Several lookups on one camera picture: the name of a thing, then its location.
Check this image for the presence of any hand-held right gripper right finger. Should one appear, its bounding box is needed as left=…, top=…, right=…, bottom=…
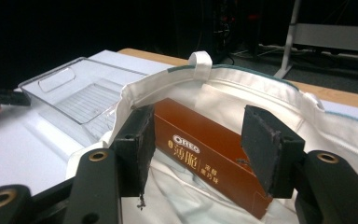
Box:
left=241, top=105, right=306, bottom=200

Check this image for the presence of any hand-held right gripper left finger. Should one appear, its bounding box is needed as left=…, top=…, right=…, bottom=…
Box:
left=109, top=104, right=157, bottom=210

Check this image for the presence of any brown cookie box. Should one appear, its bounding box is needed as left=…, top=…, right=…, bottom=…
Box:
left=153, top=97, right=274, bottom=220

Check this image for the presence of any white canvas tote bag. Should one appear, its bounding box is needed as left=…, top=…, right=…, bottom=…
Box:
left=64, top=50, right=358, bottom=224

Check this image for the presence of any clear plastic bin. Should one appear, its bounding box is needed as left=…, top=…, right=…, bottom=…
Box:
left=18, top=56, right=149, bottom=142

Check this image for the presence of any white metal stand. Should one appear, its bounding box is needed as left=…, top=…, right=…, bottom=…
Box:
left=273, top=0, right=358, bottom=80

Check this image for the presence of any dark equipment rack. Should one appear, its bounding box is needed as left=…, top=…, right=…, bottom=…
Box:
left=199, top=0, right=264, bottom=63

